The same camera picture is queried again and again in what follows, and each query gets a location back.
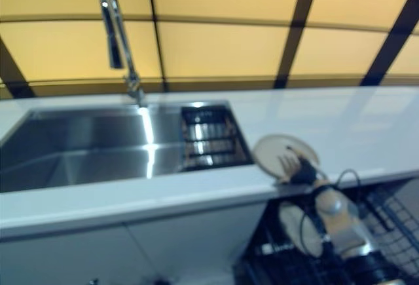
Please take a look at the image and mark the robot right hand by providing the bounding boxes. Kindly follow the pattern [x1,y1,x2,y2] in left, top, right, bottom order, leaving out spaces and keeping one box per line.
[277,146,319,185]

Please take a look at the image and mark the large cream round plate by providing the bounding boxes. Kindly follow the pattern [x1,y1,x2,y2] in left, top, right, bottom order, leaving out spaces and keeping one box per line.
[253,133,321,181]

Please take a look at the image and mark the small cream round plate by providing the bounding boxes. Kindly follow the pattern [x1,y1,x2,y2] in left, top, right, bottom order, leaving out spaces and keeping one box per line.
[277,200,325,257]

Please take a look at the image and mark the black dish drying rack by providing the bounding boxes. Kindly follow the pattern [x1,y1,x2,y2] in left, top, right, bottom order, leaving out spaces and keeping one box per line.
[179,100,255,172]

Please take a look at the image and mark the narrow white cabinet door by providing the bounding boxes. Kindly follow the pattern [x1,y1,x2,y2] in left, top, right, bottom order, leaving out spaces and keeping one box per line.
[124,201,268,285]

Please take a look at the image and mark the stainless steel sink basin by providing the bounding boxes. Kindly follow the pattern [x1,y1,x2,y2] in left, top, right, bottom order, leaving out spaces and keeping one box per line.
[0,101,185,194]

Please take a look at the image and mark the chrome gooseneck kitchen faucet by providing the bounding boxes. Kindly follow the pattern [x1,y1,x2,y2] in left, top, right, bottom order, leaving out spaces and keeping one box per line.
[98,0,147,107]

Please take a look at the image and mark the wide white cabinet door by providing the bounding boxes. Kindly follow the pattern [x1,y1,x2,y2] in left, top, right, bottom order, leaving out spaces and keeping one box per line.
[0,221,155,285]

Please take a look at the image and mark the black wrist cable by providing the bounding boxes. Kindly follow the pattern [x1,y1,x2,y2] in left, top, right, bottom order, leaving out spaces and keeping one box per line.
[299,168,363,257]

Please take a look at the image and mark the dishwasher upper wire rack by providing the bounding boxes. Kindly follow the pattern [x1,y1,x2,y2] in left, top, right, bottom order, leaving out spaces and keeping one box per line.
[359,185,419,281]

